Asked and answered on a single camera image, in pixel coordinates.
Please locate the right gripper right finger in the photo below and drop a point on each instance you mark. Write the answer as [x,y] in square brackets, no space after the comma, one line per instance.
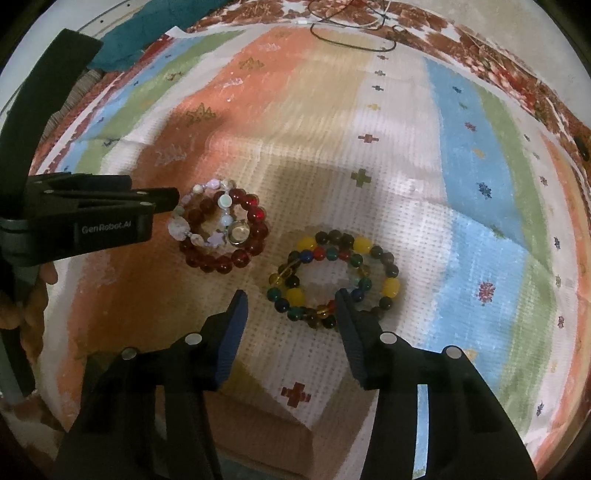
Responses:
[470,436]

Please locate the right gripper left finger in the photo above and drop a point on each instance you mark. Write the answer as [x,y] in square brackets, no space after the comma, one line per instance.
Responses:
[113,436]

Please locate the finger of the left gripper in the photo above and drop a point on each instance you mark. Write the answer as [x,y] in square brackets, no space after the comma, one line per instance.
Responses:
[158,200]

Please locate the person's left hand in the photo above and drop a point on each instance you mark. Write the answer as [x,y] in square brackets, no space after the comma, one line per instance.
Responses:
[27,315]

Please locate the grey striped pillow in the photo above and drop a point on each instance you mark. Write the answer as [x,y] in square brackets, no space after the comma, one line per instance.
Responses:
[85,82]

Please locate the silver metal tin box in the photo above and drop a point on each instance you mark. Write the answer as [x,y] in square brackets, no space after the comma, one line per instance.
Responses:
[263,434]

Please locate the teal towel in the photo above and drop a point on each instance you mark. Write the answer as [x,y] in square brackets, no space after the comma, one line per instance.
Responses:
[126,43]

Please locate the floral red bedsheet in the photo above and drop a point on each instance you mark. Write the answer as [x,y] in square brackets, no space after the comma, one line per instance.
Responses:
[461,37]

